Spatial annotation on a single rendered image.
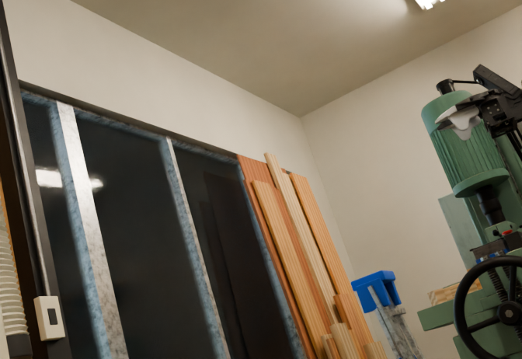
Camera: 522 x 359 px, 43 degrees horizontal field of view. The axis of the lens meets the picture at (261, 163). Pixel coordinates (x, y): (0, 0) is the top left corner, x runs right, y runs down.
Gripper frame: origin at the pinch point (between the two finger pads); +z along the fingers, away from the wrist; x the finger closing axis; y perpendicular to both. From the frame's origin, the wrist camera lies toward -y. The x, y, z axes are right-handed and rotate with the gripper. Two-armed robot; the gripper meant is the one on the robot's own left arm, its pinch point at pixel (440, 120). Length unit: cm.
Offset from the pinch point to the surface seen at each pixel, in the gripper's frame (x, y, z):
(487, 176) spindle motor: 61, -6, -9
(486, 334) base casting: 62, 38, 9
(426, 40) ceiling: 262, -184, -28
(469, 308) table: 61, 29, 10
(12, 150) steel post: 20, -58, 127
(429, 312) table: 63, 27, 22
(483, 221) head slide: 80, 2, -4
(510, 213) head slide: 78, 3, -12
